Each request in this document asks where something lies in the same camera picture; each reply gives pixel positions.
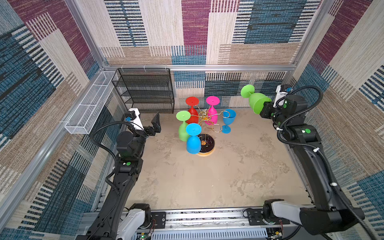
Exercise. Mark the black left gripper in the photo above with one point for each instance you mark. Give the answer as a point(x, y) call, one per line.
point(154, 122)

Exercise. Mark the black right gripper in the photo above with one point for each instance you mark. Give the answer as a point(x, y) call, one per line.
point(268, 105)

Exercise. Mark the green front wine glass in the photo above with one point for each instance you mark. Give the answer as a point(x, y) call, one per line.
point(256, 100)

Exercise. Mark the green wine glass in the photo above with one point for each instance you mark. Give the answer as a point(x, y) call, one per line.
point(256, 100)
point(183, 116)

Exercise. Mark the blue wine glass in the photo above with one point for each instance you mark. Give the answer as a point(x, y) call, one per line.
point(228, 118)
point(193, 142)

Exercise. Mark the blue front wine glass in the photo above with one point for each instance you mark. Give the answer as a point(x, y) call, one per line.
point(193, 142)

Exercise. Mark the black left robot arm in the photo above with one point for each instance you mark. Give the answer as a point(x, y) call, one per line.
point(128, 164)

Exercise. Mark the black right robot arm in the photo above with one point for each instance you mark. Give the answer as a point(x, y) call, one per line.
point(332, 211)

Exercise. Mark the black mesh shelf rack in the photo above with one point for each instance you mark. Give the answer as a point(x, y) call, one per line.
point(149, 90)

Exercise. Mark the red wine glass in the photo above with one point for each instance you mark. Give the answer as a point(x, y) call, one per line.
point(193, 102)

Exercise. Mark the magenta wine glass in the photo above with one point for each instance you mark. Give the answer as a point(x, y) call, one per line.
point(212, 101)

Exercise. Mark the gold wine glass rack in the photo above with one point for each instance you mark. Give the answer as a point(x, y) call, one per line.
point(208, 143)

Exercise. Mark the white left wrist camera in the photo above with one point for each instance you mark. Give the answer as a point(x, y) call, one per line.
point(133, 116)

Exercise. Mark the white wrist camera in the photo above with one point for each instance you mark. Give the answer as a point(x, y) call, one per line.
point(133, 116)
point(281, 92)

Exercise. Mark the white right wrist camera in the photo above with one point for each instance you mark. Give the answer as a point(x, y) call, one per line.
point(281, 92)

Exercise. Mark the white wire basket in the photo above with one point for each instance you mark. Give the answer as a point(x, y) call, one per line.
point(87, 112)

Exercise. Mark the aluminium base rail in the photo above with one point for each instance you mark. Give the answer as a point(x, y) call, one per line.
point(279, 221)

